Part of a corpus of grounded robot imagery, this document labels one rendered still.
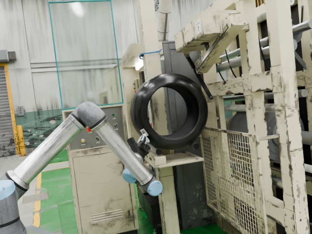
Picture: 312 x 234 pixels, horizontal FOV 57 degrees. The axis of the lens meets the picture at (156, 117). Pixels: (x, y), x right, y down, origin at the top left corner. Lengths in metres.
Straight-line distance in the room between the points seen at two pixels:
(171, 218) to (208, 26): 1.57
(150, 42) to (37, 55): 8.88
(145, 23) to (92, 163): 1.29
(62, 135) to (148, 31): 1.20
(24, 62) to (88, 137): 8.47
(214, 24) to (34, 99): 9.37
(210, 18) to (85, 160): 1.60
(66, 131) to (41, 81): 9.34
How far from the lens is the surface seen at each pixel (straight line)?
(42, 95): 10.96
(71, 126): 1.69
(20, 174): 1.72
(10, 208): 1.58
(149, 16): 2.51
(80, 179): 2.73
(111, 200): 2.79
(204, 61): 2.27
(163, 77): 2.06
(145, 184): 1.69
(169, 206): 2.57
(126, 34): 11.78
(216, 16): 1.98
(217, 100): 2.53
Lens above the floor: 1.25
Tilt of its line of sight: 3 degrees down
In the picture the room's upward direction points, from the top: 7 degrees counter-clockwise
